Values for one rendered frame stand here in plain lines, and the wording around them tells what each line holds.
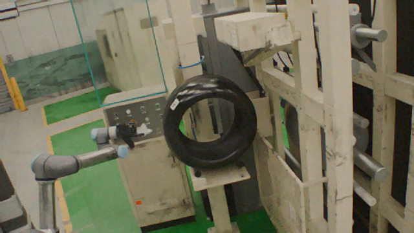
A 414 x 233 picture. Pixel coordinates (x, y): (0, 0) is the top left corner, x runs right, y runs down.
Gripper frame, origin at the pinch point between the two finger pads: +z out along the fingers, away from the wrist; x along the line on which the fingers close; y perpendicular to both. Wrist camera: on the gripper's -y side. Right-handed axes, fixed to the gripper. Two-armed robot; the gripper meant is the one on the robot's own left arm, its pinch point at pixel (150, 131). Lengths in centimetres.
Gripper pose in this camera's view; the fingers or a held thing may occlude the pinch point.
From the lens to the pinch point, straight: 197.8
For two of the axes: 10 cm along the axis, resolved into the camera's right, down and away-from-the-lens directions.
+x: -1.4, -3.3, 9.3
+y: -0.6, -9.4, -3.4
